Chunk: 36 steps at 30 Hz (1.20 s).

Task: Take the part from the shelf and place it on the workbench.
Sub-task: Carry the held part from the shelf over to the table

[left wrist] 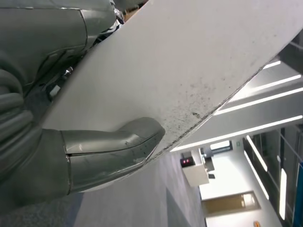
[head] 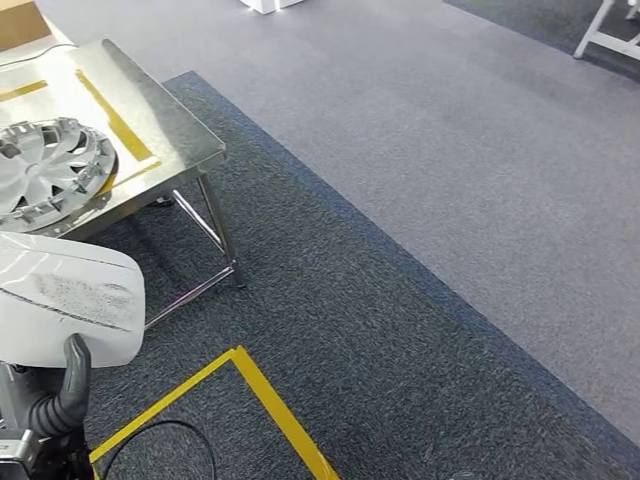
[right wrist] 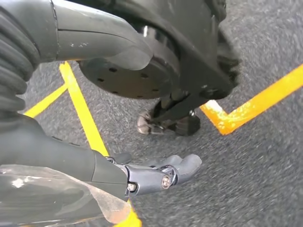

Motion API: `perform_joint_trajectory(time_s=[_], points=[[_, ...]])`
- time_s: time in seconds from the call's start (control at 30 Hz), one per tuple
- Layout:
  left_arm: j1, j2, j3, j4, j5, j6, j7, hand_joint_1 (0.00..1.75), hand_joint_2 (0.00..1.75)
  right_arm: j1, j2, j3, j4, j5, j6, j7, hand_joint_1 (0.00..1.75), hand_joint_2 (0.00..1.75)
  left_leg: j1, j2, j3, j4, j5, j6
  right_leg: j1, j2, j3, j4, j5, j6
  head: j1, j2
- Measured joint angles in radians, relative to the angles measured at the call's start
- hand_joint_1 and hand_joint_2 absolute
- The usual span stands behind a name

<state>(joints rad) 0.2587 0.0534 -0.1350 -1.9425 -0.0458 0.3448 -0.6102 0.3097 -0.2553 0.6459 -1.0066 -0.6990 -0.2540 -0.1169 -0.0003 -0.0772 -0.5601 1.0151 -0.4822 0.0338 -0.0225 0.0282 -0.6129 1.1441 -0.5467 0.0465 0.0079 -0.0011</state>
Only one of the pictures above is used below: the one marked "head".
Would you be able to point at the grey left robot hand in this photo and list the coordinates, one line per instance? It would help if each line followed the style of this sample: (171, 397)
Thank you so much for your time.
(50, 404)

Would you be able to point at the white plastic car part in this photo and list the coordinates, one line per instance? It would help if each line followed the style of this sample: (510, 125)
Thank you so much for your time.
(75, 298)

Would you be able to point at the stainless steel workbench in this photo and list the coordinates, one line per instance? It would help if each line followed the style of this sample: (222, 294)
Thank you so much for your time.
(164, 126)

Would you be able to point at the grey wheel hubcap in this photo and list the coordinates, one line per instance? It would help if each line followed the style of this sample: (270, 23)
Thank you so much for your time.
(45, 172)

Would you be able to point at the white furniture base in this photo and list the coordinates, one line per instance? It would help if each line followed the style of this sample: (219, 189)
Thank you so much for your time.
(270, 5)

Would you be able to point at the black camera bracket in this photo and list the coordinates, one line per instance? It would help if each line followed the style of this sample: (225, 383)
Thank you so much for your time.
(65, 460)

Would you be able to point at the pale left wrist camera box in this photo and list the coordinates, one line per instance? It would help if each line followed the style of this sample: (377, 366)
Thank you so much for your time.
(17, 457)

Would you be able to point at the white table frame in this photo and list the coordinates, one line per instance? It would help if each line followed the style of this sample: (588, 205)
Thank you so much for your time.
(592, 30)

